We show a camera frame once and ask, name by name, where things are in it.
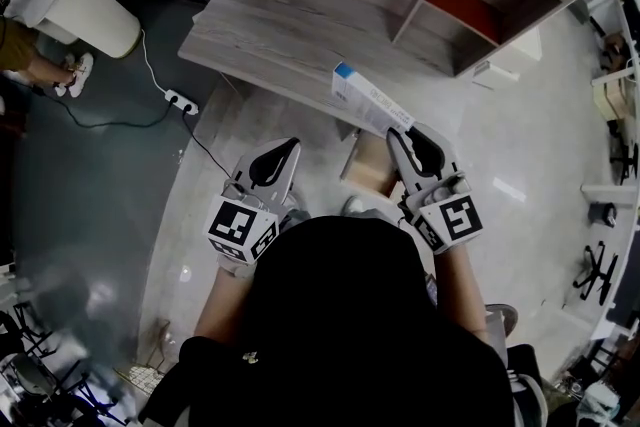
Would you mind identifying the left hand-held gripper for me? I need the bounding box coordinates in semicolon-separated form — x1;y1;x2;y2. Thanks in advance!
202;138;303;266

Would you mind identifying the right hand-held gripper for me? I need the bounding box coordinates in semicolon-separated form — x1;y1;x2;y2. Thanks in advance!
385;123;486;257

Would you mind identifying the wooden drawer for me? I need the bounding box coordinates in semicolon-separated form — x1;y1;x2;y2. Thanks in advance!
339;128;402;202

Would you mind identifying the white and blue box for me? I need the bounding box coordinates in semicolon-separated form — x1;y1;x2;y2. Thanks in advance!
331;61;418;138

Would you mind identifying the person's right forearm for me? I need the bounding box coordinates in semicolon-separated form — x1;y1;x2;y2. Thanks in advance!
433;243;490;342

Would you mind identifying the person's left forearm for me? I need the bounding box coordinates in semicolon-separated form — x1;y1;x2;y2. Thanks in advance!
193;266;257;347

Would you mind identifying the person's left hand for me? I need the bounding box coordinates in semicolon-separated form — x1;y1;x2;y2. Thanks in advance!
215;253;258;280

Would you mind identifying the white cloth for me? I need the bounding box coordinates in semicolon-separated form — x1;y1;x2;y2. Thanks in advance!
284;207;402;231

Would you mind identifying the person's right white shoe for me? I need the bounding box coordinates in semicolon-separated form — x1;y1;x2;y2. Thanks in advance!
340;195;365;217

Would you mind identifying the white power strip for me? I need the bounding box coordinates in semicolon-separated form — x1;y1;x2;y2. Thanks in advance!
164;88;200;116

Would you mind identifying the white cabinet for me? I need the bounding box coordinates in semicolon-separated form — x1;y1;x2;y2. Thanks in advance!
471;26;544;92

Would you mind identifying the round brown stool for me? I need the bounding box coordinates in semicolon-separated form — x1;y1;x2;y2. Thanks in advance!
484;303;521;352

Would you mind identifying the person's black shirt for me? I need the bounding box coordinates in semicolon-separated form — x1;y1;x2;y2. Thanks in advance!
139;214;517;427

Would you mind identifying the small black bin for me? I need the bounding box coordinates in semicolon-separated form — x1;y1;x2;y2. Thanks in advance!
586;201;619;229

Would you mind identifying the clear acrylic stand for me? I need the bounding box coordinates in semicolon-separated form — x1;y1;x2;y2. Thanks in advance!
137;317;174;374

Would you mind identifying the black office chair base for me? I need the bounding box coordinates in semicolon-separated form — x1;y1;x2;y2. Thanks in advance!
572;239;622;307

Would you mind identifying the woven patterned fan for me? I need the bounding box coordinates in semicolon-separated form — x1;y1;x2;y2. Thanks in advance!
114;363;169;397

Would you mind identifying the black white striped garment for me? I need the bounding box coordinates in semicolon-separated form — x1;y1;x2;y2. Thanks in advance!
506;343;552;427

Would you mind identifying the black chair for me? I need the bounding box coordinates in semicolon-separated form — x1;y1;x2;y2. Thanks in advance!
0;299;129;427

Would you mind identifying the black power cable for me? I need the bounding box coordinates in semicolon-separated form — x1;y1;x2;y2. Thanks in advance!
180;110;235;180
28;83;174;130

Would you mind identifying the white power cable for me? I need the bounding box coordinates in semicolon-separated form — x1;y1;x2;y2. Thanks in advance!
139;28;170;97

